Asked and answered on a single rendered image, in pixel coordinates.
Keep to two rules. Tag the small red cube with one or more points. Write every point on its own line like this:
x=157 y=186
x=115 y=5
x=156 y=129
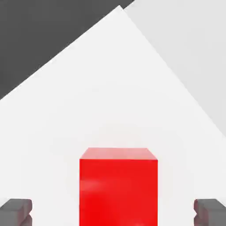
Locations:
x=118 y=190

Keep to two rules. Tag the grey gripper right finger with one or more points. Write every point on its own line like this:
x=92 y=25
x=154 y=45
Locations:
x=211 y=212

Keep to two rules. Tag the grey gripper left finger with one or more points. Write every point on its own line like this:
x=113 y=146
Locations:
x=15 y=212

